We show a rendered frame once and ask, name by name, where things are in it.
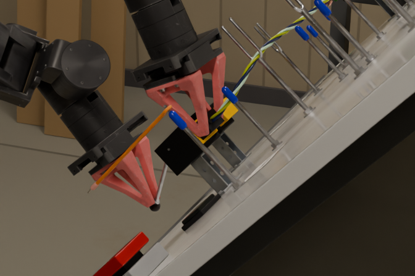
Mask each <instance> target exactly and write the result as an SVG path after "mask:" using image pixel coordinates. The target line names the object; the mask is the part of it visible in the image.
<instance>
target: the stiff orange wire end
mask: <svg viewBox="0 0 415 276"><path fill-rule="evenodd" d="M171 108H172V105H169V106H168V107H167V108H166V109H165V110H164V111H163V112H162V113H161V114H160V116H159V117H158V118H157V119H156V120H155V121H154V122H153V123H152V124H151V125H150V126H149V127H148V128H147V129H146V130H145V131H144V132H143V133H142V134H141V135H140V136H139V137H138V138H137V139H136V141H135V142H134V143H133V144H132V145H131V146H130V147H129V148H128V149H127V150H126V151H125V152H124V153H123V154H122V155H121V156H120V157H119V158H118V159H117V160H116V161H115V162H114V163H113V164H112V166H111V167H110V168H109V169H108V170H107V171H106V172H105V173H104V174H103V175H102V176H101V177H100V178H99V180H98V181H97V182H94V183H93V184H92V185H91V189H90V190H89V191H88V193H90V192H91V191H92V190H95V189H96V188H97V187H98V186H99V184H100V183H101V182H102V181H103V180H104V179H105V178H106V177H107V176H108V174H109V173H110V172H111V171H112V170H113V169H114V168H115V167H116V166H117V165H118V164H119V163H120V162H121V161H122V159H123V158H124V157H125V156H126V155H127V154H128V153H129V152H130V151H131V150H132V149H133V148H134V147H135V146H136V145H137V144H138V143H139V142H140V141H141V140H142V139H143V138H144V137H145V136H146V135H147V134H148V133H149V132H150V131H151V130H152V128H153V127H154V126H155V125H156V124H157V123H158V122H159V121H160V120H161V119H162V118H163V117H164V116H165V115H166V114H167V112H168V110H169V109H171Z"/></svg>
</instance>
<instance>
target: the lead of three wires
mask: <svg viewBox="0 0 415 276"><path fill-rule="evenodd" d="M259 57H260V55H259V52H257V53H256V54H255V55H254V56H253V58H252V60H251V62H250V63H249V64H248V66H247V67H246V69H245V71H244V72H243V75H242V76H241V78H240V80H239V81H238V83H237V84H236V85H235V87H234V89H233V91H232V93H233V94H234V95H235V96H236V95H237V94H238V92H239V90H240V88H241V87H242V86H243V84H244V83H245V81H246V79H247V78H248V75H249V72H250V71H251V70H252V69H253V67H254V66H255V64H256V62H257V60H258V58H259ZM230 104H231V101H230V100H229V99H228V98H227V99H226V100H225V102H224V103H223V104H222V105H221V107H220V108H219V110H218V111H217V112H216V113H215V114H214V115H213V116H211V117H210V119H213V120H212V122H214V121H216V120H217V119H218V118H219V117H220V116H221V115H222V114H223V113H224V111H225V110H226V108H227V107H228V106H229V105H230Z"/></svg>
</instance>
